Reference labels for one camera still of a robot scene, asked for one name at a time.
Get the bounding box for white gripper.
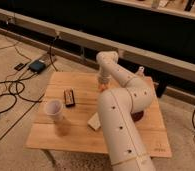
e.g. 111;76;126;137
98;67;110;90

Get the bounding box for orange pepper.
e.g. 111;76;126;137
98;84;107;92

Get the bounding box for wooden table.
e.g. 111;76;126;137
26;72;172;158

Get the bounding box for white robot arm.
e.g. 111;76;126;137
96;51;156;171

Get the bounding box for blue black power box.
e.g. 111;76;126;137
29;60;46;73

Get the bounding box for small black adapter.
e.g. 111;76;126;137
14;63;26;71

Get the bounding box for black floor cables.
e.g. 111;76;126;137
0;49;59;151

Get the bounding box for white rectangular block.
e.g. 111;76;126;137
87;113;101;131

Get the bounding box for dark red bowl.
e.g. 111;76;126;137
131;111;144;122

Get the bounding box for small dark chocolate box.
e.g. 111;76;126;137
64;89;75;107

